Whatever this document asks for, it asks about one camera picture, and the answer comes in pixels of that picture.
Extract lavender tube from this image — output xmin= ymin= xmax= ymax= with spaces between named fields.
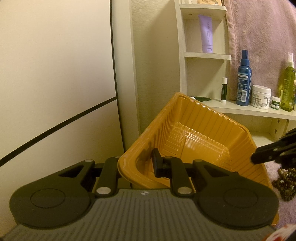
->
xmin=198 ymin=15 xmax=213 ymax=53

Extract small green lip salve jar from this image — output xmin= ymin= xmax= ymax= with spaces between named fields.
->
xmin=270 ymin=96 xmax=281 ymax=110

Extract dark green small tube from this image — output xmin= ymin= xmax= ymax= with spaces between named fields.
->
xmin=191 ymin=96 xmax=211 ymax=102

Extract lilac hanging towel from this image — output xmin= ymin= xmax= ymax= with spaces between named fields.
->
xmin=224 ymin=1 xmax=295 ymax=100

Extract white cream jar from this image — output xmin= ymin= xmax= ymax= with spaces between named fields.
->
xmin=251 ymin=85 xmax=271 ymax=109

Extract brown wooden bead bracelets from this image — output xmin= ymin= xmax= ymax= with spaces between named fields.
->
xmin=271 ymin=167 xmax=296 ymax=202

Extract blue spray bottle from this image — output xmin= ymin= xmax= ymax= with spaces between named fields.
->
xmin=236 ymin=50 xmax=252 ymax=106

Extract cardboard box on shelf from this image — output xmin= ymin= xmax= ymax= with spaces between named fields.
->
xmin=198 ymin=0 xmax=223 ymax=6

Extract lilac towel on table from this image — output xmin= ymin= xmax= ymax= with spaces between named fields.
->
xmin=265 ymin=161 xmax=295 ymax=229

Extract green white lip balm stick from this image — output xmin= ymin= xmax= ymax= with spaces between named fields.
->
xmin=221 ymin=77 xmax=228 ymax=103

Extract cream wooden shelf unit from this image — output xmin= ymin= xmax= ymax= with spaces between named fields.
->
xmin=174 ymin=1 xmax=295 ymax=146

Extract orange plastic tray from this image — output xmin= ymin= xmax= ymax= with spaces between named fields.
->
xmin=118 ymin=93 xmax=278 ymax=230

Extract green olive spray bottle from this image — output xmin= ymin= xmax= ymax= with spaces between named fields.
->
xmin=280 ymin=52 xmax=295 ymax=112

